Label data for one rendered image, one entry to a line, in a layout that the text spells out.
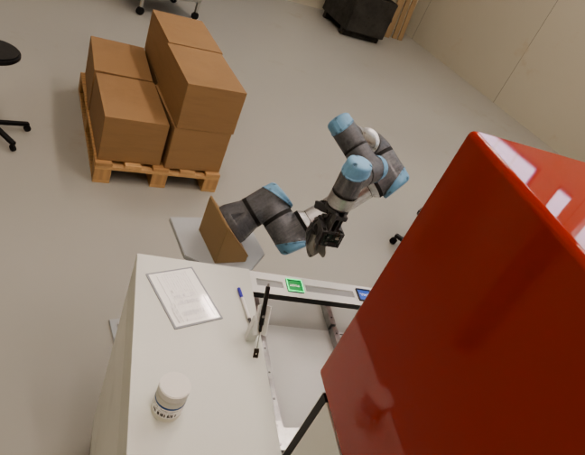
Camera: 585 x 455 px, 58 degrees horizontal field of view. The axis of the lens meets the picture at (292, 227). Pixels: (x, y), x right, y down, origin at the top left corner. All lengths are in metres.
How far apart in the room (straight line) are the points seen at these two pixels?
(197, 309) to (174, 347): 0.15
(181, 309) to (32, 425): 1.05
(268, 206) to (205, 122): 1.65
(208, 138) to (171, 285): 2.06
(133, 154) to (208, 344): 2.21
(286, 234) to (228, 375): 0.64
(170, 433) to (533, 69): 8.28
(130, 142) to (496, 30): 7.23
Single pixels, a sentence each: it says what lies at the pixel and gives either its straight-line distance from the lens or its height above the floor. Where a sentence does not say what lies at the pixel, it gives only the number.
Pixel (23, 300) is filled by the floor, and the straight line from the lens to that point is 2.78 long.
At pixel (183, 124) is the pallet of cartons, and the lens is 3.42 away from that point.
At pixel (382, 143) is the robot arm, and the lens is 1.91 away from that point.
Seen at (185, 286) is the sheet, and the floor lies 0.97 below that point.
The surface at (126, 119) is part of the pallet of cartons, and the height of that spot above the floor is 0.45.
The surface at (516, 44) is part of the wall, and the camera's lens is 9.31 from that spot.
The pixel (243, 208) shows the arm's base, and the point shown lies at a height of 1.01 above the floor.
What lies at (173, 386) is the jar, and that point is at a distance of 1.23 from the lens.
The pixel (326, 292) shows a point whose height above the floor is 0.96.
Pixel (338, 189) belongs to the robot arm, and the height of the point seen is 1.37.
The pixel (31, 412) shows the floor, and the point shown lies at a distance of 2.43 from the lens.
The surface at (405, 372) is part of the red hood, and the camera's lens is 0.89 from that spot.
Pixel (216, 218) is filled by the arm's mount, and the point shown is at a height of 0.95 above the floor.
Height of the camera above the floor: 2.05
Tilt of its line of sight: 33 degrees down
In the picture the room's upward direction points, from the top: 25 degrees clockwise
